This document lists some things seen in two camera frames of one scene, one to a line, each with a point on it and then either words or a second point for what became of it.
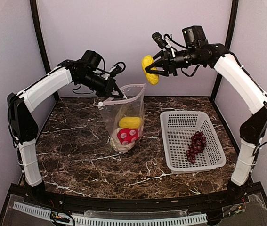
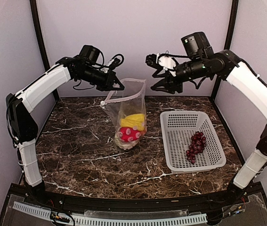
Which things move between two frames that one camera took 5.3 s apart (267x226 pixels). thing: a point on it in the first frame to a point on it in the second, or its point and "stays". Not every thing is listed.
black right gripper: (164, 61) to (170, 82)
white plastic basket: (178, 128) stays
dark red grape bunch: (198, 145) stays
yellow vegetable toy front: (130, 122) stays
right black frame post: (230, 31) stays
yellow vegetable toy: (152, 78) to (137, 117)
